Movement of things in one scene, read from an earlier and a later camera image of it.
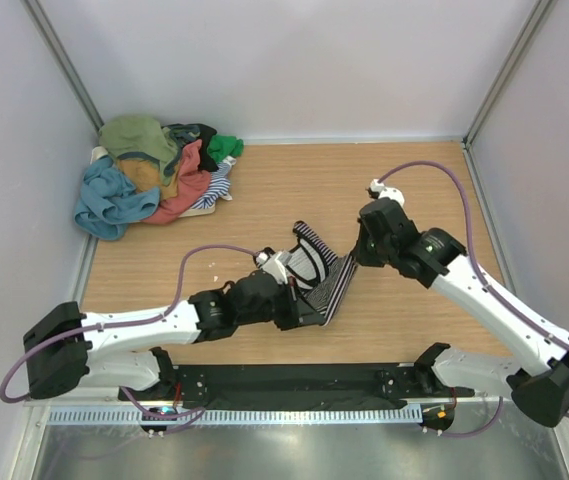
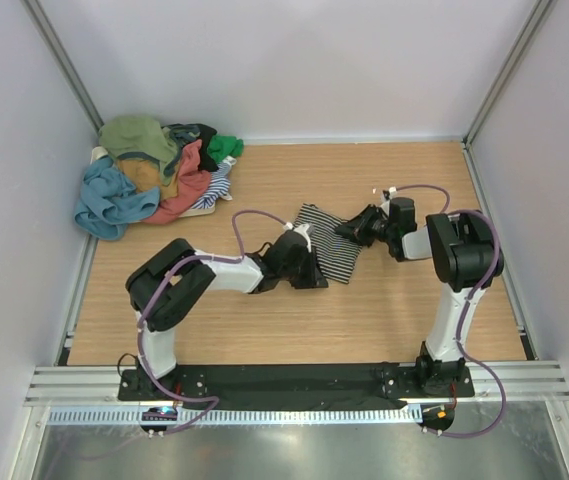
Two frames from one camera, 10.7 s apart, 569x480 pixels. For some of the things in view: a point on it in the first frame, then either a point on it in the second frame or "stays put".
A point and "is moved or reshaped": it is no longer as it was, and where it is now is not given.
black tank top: [206, 162] stays put
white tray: [101, 151] stays put
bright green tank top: [221, 146] stays put
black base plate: [294, 386] stays put
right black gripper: [361, 256] → [357, 228]
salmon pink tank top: [193, 183] stays put
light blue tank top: [110, 201] stays put
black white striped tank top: [317, 271] is moved or reshaped
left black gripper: [298, 312] → [314, 278]
